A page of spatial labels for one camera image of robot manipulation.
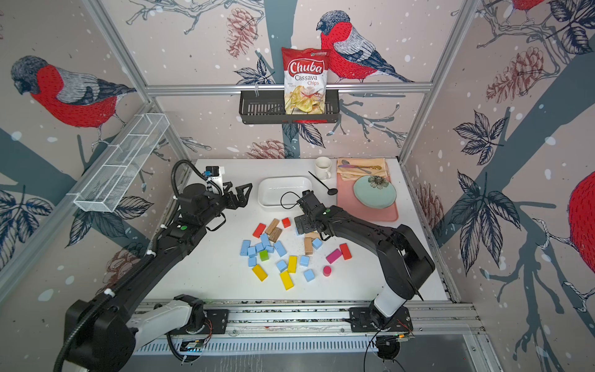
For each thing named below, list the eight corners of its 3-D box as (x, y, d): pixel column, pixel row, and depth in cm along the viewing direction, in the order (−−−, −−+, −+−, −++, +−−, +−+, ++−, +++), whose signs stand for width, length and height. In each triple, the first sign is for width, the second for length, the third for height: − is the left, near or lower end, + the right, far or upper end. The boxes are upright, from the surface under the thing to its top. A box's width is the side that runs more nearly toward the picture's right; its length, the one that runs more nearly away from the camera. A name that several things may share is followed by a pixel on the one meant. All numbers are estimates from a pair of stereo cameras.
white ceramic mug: (315, 181, 111) (316, 172, 106) (314, 166, 118) (315, 156, 113) (331, 181, 111) (332, 172, 106) (330, 166, 118) (331, 156, 113)
